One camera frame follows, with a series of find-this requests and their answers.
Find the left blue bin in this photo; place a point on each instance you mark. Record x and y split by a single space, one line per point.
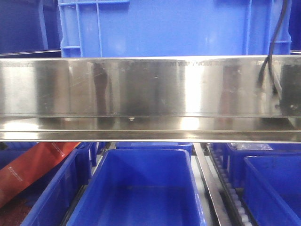
46 201

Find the stainless steel shelf beam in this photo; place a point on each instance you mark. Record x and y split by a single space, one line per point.
195 98

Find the blue bin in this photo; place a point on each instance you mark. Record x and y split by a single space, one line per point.
233 160
156 145
141 188
272 189
46 201

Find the rear right blue bin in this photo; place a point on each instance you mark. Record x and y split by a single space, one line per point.
233 160

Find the white roller track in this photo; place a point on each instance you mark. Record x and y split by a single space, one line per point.
231 197

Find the steel divider rail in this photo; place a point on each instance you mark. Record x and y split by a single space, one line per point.
215 199

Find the clear plastic bags in bin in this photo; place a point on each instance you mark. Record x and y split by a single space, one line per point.
250 146

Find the red foil pouch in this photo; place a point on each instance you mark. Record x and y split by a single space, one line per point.
31 166

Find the rear centre blue bin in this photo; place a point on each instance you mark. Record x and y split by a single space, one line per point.
156 145

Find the large blue crate upper shelf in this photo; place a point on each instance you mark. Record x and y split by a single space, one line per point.
157 28

